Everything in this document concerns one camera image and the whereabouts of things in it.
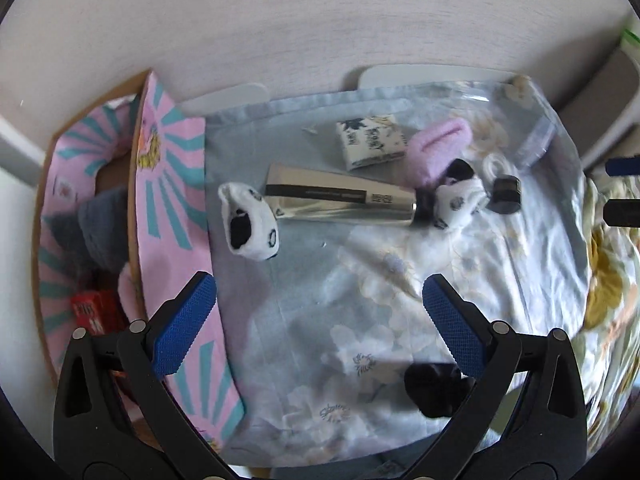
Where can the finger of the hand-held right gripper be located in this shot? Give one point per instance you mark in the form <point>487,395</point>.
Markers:
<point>622,166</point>
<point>622,212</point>

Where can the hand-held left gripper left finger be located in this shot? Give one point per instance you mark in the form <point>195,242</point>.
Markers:
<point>182,330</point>

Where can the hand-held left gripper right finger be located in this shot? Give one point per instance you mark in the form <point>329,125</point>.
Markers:
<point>452,330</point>

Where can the clear plastic tube container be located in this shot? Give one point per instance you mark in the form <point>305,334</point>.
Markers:
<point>535,142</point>

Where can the small black jar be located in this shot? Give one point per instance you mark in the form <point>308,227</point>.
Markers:
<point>506,195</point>

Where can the white cow-print sock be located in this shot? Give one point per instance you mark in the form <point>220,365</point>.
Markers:
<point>250,225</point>
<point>457,205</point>

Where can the cardboard box with pink lining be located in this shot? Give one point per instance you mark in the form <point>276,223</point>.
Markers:
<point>170,160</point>

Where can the silver cosmetic tube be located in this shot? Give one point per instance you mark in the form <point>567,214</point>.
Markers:
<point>325,195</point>

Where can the yellow floral blanket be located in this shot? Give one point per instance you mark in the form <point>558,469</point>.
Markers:
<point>610,280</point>

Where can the grey and white chair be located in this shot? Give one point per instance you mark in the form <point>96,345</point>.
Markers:
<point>610,85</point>

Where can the red snack packet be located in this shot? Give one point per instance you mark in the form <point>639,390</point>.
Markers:
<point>92,307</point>

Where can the light blue floral tablecloth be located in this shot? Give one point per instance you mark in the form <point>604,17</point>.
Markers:
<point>350,300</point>

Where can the grey plush toy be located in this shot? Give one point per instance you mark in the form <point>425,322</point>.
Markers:
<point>100,230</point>

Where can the floral tissue pack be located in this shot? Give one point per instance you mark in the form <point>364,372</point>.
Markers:
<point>372,142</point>

